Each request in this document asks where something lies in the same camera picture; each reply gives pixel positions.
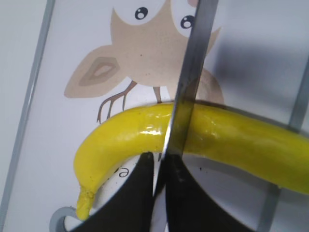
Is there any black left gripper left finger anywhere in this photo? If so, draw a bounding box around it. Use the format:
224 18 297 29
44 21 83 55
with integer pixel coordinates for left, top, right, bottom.
77 152 154 232

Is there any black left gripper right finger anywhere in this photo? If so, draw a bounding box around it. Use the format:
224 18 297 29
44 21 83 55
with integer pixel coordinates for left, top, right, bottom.
164 155 252 232

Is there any white-handled kitchen knife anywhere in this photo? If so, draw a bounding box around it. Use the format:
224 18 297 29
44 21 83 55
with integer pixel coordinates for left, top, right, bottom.
154 0 218 197

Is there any yellow plastic banana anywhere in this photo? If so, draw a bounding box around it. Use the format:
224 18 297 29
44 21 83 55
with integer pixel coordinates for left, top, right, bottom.
73 103 309 220

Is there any white grey-rimmed cutting board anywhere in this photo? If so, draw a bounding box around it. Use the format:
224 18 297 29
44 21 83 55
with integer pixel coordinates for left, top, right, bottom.
0 0 309 232

